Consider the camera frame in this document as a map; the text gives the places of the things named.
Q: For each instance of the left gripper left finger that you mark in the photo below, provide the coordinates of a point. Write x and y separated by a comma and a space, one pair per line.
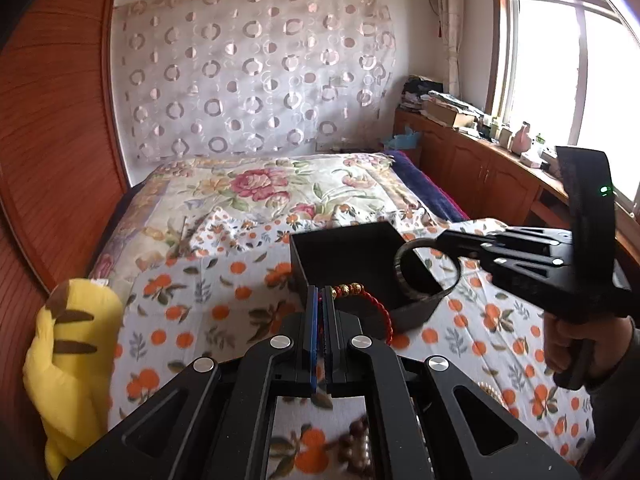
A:
298, 365

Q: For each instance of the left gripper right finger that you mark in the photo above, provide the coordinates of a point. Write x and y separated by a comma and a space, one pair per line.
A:
342, 361

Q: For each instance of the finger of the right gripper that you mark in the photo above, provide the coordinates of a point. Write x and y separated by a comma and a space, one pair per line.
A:
471, 249
452, 238

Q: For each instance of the black storage box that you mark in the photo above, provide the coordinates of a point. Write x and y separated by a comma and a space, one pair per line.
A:
365, 254

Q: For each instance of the person's right hand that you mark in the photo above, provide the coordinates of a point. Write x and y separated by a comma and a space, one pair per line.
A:
611, 338

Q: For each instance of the wooden sideboard cabinet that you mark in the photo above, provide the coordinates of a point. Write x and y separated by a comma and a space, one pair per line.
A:
486, 181

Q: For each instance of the blue purple blanket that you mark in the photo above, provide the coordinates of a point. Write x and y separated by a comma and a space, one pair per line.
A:
432, 196

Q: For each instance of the orange print bed sheet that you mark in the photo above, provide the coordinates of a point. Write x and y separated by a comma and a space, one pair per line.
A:
236, 288

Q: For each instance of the pink figurine on sill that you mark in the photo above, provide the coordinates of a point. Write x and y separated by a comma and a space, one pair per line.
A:
521, 141

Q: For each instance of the pile of books and clutter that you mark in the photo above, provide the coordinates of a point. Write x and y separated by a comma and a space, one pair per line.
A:
427, 97

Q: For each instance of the floral quilt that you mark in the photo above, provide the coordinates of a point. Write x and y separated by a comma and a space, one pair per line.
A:
204, 206

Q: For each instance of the yellow striped plush toy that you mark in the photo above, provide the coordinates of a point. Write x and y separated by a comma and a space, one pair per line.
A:
68, 367

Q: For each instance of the circle pattern sheer curtain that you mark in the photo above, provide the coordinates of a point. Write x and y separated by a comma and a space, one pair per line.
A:
234, 77

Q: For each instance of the window with frame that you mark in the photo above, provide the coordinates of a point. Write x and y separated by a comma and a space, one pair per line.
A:
570, 68

